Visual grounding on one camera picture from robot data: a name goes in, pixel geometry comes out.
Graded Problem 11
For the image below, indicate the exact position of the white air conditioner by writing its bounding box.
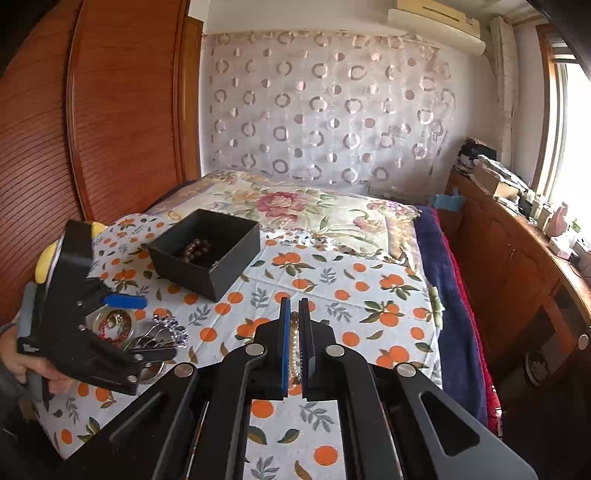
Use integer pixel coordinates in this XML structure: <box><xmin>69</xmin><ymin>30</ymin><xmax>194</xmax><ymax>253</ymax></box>
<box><xmin>387</xmin><ymin>0</ymin><xmax>488</xmax><ymax>57</ymax></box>

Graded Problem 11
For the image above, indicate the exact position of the black jewelry box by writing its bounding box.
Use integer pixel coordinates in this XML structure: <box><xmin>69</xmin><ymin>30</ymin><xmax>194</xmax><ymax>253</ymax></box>
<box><xmin>147</xmin><ymin>209</ymin><xmax>262</xmax><ymax>303</ymax></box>

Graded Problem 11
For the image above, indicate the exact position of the floral quilt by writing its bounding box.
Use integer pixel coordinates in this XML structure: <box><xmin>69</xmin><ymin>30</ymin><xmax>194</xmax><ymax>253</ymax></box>
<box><xmin>143</xmin><ymin>169</ymin><xmax>424</xmax><ymax>274</ymax></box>

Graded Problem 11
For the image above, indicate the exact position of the red blanket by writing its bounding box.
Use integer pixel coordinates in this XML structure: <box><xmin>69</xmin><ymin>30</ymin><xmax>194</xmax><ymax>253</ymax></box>
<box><xmin>444</xmin><ymin>247</ymin><xmax>505</xmax><ymax>435</ymax></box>

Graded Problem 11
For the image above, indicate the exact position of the white pearl necklace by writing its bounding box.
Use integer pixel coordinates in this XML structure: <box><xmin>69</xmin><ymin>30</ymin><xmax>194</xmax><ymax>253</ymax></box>
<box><xmin>288</xmin><ymin>313</ymin><xmax>304</xmax><ymax>386</ymax></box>

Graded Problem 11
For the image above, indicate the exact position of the pile of clutter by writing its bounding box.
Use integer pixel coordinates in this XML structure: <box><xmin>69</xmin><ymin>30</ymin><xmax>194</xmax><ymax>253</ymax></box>
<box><xmin>454</xmin><ymin>137</ymin><xmax>533</xmax><ymax>200</ymax></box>

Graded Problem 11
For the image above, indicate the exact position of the silver crystal hair clip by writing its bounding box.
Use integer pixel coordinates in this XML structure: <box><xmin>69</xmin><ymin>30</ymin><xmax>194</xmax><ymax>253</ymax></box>
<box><xmin>150</xmin><ymin>314</ymin><xmax>190</xmax><ymax>350</ymax></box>

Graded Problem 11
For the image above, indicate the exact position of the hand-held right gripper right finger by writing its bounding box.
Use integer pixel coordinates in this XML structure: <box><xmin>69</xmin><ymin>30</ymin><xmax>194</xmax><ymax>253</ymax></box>
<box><xmin>298</xmin><ymin>298</ymin><xmax>539</xmax><ymax>480</ymax></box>

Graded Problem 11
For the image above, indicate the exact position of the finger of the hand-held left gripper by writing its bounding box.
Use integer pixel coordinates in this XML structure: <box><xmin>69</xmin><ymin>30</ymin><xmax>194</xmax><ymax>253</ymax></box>
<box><xmin>130</xmin><ymin>346</ymin><xmax>179</xmax><ymax>366</ymax></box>
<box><xmin>76</xmin><ymin>288</ymin><xmax>148</xmax><ymax>312</ymax></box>

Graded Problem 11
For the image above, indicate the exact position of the teal cloth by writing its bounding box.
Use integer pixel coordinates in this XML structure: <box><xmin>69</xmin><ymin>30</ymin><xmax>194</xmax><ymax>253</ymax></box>
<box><xmin>427</xmin><ymin>193</ymin><xmax>464</xmax><ymax>210</ymax></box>

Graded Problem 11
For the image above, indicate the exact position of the brown bead bracelet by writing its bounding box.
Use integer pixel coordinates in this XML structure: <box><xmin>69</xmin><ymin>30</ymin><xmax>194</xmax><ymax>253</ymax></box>
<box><xmin>178</xmin><ymin>237</ymin><xmax>216</xmax><ymax>267</ymax></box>

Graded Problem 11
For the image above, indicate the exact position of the blue blanket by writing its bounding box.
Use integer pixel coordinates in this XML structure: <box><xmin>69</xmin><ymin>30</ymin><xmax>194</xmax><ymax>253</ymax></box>
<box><xmin>412</xmin><ymin>205</ymin><xmax>491</xmax><ymax>429</ymax></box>

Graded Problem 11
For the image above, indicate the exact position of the person's left hand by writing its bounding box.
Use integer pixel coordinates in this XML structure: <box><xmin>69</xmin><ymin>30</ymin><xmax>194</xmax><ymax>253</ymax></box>
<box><xmin>0</xmin><ymin>323</ymin><xmax>71</xmax><ymax>398</ymax></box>

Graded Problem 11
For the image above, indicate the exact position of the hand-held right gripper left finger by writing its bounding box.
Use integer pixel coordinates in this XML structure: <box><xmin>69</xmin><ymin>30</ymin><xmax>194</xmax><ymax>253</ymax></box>
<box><xmin>60</xmin><ymin>297</ymin><xmax>292</xmax><ymax>480</ymax></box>

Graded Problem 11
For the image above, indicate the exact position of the window with wooden frame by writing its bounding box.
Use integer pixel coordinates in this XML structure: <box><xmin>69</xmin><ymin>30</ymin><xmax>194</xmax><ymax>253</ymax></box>
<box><xmin>530</xmin><ymin>22</ymin><xmax>591</xmax><ymax>223</ymax></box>

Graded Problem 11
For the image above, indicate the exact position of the pink figurine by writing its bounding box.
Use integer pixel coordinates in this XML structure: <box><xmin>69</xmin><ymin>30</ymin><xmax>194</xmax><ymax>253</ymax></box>
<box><xmin>549</xmin><ymin>202</ymin><xmax>572</xmax><ymax>237</ymax></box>

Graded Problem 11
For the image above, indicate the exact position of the wooden cabinet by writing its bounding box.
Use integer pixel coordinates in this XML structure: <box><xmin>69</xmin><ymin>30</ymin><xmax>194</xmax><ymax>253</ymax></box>
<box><xmin>436</xmin><ymin>168</ymin><xmax>591</xmax><ymax>418</ymax></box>

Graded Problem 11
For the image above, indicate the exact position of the orange print bed sheet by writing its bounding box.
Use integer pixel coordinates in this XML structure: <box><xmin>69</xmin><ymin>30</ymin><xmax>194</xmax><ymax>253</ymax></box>
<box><xmin>28</xmin><ymin>215</ymin><xmax>445</xmax><ymax>480</ymax></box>

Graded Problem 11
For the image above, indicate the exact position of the wooden slatted headboard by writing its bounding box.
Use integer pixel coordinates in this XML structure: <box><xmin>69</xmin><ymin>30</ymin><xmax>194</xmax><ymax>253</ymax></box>
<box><xmin>0</xmin><ymin>0</ymin><xmax>205</xmax><ymax>326</ymax></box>

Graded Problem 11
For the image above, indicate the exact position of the sheer curtain with circles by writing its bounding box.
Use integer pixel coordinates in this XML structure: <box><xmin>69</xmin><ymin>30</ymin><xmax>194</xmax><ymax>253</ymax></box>
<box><xmin>200</xmin><ymin>30</ymin><xmax>463</xmax><ymax>200</ymax></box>

